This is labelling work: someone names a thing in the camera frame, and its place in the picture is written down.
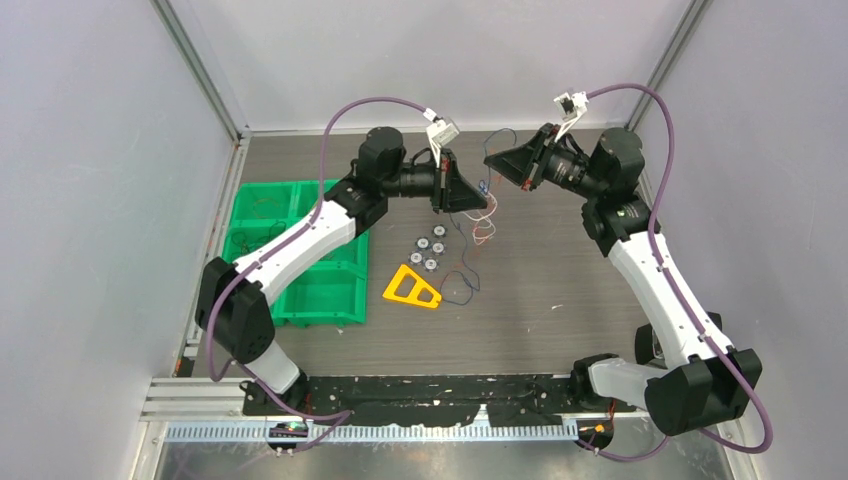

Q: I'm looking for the poker chip left lower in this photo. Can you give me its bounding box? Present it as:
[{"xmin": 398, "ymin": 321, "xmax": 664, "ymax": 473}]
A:
[{"xmin": 409, "ymin": 251, "xmax": 424, "ymax": 265}]

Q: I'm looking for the coloured wire bundle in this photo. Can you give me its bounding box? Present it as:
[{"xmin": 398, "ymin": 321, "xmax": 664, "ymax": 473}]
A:
[{"xmin": 437, "ymin": 127, "xmax": 519, "ymax": 307}]

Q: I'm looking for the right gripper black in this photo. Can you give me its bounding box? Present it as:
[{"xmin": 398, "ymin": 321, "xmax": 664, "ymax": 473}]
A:
[{"xmin": 485, "ymin": 123, "xmax": 605, "ymax": 201}]

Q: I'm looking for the poker chip bottom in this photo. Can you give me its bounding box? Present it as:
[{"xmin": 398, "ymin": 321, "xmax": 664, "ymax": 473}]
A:
[{"xmin": 424, "ymin": 258, "xmax": 439, "ymax": 272}]

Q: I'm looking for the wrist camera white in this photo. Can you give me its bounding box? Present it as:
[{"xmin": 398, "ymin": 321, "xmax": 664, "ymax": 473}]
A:
[
  {"xmin": 553, "ymin": 91, "xmax": 589, "ymax": 142},
  {"xmin": 425, "ymin": 118, "xmax": 460, "ymax": 165}
]

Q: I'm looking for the green compartment tray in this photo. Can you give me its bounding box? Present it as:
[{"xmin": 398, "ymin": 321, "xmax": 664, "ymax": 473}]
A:
[{"xmin": 221, "ymin": 180, "xmax": 370, "ymax": 328}]

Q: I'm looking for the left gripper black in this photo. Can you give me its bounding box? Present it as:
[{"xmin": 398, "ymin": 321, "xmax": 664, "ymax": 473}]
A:
[{"xmin": 381, "ymin": 148, "xmax": 486, "ymax": 214}]

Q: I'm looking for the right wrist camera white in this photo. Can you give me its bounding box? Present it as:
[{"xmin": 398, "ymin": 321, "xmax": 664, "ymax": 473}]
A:
[{"xmin": 553, "ymin": 91, "xmax": 589, "ymax": 142}]

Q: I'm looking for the yellow triangular plastic piece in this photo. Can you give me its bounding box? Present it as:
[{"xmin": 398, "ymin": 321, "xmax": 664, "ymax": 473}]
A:
[{"xmin": 382, "ymin": 264, "xmax": 442, "ymax": 310}]

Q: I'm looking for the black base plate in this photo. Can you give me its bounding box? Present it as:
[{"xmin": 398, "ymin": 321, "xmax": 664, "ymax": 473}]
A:
[{"xmin": 282, "ymin": 373, "xmax": 635, "ymax": 427}]

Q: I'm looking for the black wire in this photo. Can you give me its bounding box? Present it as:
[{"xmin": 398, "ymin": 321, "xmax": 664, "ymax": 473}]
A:
[{"xmin": 231, "ymin": 221, "xmax": 287, "ymax": 256}]

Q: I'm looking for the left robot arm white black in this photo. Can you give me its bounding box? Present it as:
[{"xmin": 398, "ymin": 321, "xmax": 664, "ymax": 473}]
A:
[{"xmin": 194, "ymin": 127, "xmax": 487, "ymax": 414}]

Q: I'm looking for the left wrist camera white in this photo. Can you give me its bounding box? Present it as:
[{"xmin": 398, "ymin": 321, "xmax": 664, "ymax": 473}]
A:
[{"xmin": 425, "ymin": 118, "xmax": 460, "ymax": 165}]

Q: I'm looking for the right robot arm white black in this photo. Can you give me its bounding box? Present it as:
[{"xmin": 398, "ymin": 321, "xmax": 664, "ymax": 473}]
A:
[{"xmin": 484, "ymin": 124, "xmax": 762, "ymax": 436}]

